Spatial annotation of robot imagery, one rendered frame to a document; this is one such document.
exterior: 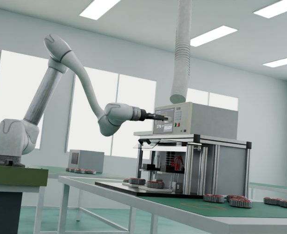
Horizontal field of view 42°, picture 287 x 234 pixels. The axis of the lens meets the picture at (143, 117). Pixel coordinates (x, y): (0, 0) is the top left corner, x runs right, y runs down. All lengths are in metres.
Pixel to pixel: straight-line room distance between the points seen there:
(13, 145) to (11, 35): 4.92
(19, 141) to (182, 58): 2.17
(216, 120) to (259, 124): 7.06
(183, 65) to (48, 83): 1.79
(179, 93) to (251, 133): 5.76
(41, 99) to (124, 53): 5.26
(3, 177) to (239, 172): 1.37
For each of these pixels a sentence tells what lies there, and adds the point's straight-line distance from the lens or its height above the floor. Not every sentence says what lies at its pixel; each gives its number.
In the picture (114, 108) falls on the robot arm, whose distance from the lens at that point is 2.17.
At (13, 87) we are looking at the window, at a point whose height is 1.99.
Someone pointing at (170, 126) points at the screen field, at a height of 1.17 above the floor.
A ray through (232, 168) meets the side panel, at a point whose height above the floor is 0.94.
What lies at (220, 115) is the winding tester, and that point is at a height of 1.27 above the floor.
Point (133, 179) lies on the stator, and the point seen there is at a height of 0.81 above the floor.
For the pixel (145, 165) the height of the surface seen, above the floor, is 0.91.
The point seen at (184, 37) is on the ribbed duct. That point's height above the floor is 2.26.
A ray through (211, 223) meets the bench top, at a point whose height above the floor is 0.73.
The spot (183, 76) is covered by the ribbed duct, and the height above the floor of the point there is 1.81.
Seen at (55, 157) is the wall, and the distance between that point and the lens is 6.94.
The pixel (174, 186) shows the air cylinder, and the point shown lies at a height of 0.80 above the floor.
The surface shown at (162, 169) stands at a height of 0.90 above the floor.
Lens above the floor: 0.93
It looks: 7 degrees up
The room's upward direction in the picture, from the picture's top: 5 degrees clockwise
